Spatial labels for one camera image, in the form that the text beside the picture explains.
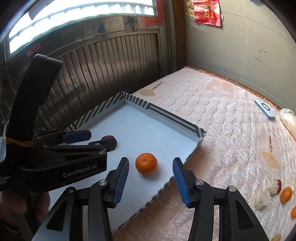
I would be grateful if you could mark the pink quilted mattress cover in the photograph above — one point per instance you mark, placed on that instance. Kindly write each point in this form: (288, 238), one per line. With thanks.
(239, 138)

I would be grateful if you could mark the brown longan fruit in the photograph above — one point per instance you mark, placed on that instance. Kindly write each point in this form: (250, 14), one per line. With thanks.
(276, 237)

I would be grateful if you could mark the white blue flat scale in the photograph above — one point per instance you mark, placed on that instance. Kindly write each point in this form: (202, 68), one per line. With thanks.
(265, 109)

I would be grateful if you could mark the large orange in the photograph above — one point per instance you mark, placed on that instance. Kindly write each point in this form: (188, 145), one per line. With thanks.
(293, 213)

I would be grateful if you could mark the striped cardboard box lid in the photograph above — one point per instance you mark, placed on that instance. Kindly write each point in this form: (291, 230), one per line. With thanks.
(140, 127)

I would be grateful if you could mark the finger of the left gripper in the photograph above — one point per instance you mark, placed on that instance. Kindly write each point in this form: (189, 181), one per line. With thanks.
(101, 145)
(59, 137)

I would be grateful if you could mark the wrapped white daikon radish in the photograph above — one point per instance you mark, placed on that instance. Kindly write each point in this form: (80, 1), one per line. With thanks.
(288, 118)

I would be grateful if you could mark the small orange tangerine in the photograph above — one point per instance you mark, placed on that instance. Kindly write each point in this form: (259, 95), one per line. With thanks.
(286, 195)

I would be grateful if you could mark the red jujube date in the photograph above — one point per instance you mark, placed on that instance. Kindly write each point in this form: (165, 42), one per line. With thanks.
(108, 137)

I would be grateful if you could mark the window with blinds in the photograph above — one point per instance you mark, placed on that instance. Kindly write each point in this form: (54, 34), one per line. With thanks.
(46, 16)

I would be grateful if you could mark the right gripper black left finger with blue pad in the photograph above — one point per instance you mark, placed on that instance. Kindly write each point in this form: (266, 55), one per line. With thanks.
(65, 219)

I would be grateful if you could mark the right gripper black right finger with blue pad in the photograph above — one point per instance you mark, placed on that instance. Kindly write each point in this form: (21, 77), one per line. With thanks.
(237, 221)

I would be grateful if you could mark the person's hand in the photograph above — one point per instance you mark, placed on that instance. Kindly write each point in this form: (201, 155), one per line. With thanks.
(12, 203)

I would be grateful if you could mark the red hanging calendar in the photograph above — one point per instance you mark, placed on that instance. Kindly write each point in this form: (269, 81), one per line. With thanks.
(206, 12)

